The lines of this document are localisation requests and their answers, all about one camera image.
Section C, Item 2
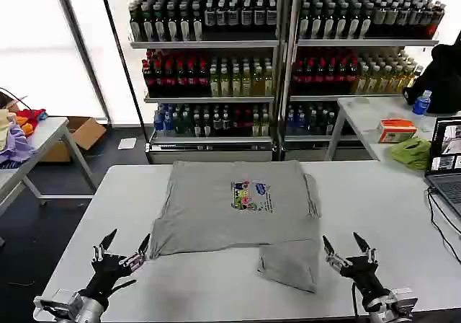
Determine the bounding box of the white side table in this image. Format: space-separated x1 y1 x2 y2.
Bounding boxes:
325 95 461 172

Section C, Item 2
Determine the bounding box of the black slanted pole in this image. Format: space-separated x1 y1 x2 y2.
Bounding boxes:
97 0 152 164

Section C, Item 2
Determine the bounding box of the purple cloth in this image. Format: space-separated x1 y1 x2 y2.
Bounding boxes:
0 120 39 166

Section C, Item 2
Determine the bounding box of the green cloth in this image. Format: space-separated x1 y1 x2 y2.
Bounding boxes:
390 136 432 171

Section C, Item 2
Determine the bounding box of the grey side table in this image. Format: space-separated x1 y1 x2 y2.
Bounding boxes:
0 116 98 218

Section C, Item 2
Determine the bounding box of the black laptop cable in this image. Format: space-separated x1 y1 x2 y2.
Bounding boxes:
426 187 461 256

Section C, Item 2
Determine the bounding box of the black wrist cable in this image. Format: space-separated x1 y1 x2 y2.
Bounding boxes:
107 278 138 297
350 281 362 317

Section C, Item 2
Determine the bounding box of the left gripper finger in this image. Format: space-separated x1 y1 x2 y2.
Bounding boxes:
119 233 151 273
92 228 119 263

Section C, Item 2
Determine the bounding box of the water bottle blue label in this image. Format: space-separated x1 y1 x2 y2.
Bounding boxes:
412 89 433 117

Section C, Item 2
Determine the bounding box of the red cloth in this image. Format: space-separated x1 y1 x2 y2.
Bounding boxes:
16 108 48 137

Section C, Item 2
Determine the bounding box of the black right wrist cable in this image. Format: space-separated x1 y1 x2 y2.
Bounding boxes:
350 281 362 317

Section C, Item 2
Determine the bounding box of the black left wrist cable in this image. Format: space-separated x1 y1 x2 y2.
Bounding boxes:
107 278 138 297

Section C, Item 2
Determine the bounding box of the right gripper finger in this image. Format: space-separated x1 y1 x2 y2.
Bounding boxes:
352 231 379 265
322 234 353 270

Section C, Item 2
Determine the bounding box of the brown cardboard box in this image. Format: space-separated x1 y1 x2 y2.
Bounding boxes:
37 116 108 163

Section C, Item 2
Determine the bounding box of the black bag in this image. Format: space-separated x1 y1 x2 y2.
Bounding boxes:
402 43 461 115

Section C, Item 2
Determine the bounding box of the grey laptop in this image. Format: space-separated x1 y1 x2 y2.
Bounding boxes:
424 115 461 220

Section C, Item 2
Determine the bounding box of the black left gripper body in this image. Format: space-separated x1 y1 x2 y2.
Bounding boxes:
78 253 133 304

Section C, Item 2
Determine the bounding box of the shelf rack with bottles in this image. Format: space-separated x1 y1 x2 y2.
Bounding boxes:
284 0 447 162
115 0 286 164

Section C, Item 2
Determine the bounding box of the grey printed shirt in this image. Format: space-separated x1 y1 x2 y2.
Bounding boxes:
148 159 323 294

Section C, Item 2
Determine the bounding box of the beige cloth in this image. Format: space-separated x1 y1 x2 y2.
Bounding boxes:
0 108 18 151

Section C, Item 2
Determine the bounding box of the orange tissue box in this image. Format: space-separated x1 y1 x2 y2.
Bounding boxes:
377 118 418 144

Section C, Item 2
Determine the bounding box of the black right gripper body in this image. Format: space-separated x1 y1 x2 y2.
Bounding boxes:
339 255 393 304

